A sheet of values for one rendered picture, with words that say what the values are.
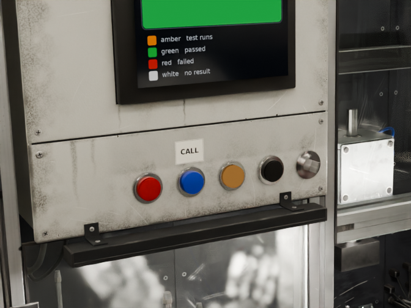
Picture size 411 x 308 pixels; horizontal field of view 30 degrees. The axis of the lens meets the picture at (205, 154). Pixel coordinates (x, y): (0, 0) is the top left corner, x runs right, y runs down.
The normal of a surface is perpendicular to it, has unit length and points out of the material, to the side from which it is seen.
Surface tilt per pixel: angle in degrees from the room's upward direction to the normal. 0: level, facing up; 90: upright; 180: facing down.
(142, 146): 90
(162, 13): 90
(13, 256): 90
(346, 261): 90
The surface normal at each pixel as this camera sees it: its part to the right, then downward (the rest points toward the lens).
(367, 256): 0.44, 0.18
